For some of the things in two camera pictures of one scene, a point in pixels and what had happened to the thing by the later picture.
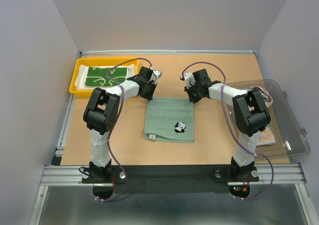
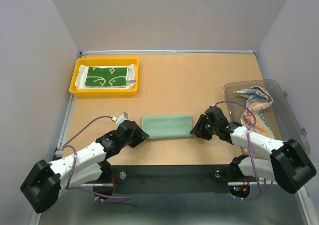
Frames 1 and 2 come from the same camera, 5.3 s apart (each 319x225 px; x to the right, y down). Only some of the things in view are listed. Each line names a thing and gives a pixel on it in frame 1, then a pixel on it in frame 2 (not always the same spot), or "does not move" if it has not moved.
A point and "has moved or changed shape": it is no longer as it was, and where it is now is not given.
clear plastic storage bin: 291,145 does not move
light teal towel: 169,119 has moved or changed shape
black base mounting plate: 167,179 does not move
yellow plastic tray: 97,61 does not move
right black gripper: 195,100 to 198,128
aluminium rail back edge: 102,52 does not move
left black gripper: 149,97 to 140,135
